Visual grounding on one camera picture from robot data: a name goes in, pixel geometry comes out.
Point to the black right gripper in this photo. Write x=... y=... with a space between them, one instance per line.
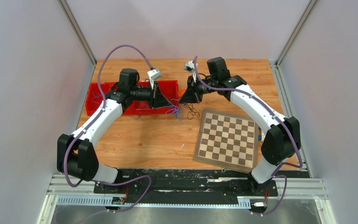
x=192 y=94

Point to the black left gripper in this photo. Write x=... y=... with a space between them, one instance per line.
x=158 y=99

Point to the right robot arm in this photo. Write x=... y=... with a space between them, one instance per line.
x=282 y=135

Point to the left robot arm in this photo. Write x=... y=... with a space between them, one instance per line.
x=76 y=155

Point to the orange plastic piece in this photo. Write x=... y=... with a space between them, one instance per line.
x=181 y=92

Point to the wooden chessboard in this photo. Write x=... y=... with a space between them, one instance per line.
x=228 y=141

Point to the red plastic compartment tray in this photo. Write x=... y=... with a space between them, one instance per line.
x=169 y=88

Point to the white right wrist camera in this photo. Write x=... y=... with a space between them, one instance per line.
x=190 y=66

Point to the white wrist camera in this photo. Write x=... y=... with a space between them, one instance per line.
x=154 y=75
x=190 y=66

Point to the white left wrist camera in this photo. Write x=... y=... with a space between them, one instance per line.
x=154 y=75

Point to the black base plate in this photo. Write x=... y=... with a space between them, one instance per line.
x=186 y=186

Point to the aluminium frame rail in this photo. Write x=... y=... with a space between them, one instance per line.
x=299 y=201

